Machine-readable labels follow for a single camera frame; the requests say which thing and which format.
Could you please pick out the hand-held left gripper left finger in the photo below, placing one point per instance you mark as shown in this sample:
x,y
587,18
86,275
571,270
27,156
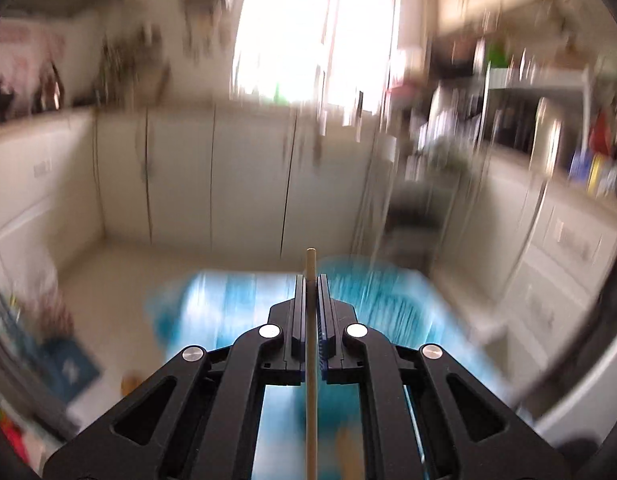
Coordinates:
x,y
301,320

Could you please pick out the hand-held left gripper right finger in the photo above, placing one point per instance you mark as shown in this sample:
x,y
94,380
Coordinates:
x,y
322,320

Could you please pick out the single plain wooden chopstick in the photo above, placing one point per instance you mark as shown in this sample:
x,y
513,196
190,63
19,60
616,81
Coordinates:
x,y
311,410

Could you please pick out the white rolling storage cart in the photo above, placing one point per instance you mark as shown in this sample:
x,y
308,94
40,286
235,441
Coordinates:
x,y
413,200

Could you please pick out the white base cabinets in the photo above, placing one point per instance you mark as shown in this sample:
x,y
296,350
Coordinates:
x,y
188,175

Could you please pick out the blue flat box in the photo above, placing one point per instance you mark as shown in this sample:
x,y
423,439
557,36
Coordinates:
x,y
71,367

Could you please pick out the white drawer unit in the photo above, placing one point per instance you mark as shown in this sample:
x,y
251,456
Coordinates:
x,y
553,260

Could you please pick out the white refrigerator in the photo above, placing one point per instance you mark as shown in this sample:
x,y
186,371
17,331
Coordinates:
x,y
583,385

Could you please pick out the kitchen window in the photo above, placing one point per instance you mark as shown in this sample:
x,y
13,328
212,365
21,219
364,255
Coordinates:
x,y
313,30

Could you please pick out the white countertop shelf rack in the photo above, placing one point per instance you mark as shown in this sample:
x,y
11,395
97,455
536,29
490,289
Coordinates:
x,y
533,80

